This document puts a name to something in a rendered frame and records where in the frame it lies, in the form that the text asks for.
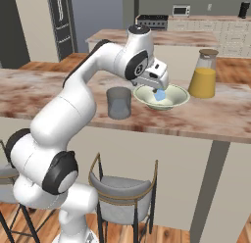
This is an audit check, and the white cupboard run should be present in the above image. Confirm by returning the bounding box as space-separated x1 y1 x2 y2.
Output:
167 15 251 59

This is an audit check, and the grey glass cup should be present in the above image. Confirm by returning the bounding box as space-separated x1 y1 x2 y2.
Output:
106 86 132 121

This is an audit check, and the white microwave oven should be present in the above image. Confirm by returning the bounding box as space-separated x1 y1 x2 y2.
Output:
172 4 191 18

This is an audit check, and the blue ice cube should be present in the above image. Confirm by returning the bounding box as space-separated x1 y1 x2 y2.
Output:
154 89 167 102

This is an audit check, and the black stove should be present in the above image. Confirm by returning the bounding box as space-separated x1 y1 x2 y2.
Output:
135 14 170 31

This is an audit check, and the grey bar stool with gold trim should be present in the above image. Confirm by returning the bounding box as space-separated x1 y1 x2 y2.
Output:
87 152 159 243
0 139 57 243

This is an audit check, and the black coffee machine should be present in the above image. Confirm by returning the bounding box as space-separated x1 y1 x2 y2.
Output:
237 1 251 20

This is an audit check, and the pale green ice bowl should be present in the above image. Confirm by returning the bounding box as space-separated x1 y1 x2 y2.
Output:
132 83 191 112

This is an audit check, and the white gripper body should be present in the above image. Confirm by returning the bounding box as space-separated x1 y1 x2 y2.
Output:
132 68 171 91

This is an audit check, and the orange juice jug with cork lid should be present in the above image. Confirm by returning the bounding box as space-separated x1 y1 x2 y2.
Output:
187 48 220 100

